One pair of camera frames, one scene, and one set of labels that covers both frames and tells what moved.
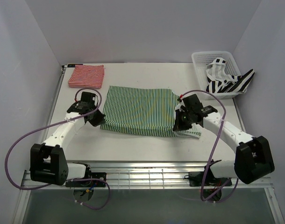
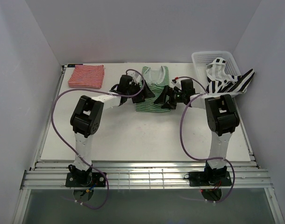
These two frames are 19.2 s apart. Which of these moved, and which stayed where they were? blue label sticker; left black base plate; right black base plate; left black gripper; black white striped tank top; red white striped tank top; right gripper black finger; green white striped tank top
Moved: green white striped tank top; left black gripper; right gripper black finger
Stayed: red white striped tank top; blue label sticker; right black base plate; black white striped tank top; left black base plate
